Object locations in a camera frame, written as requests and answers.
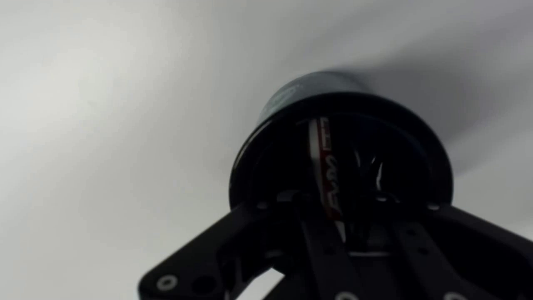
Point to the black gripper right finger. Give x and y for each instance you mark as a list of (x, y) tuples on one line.
[(467, 255)]

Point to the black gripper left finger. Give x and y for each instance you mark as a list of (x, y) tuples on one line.
[(243, 260)]

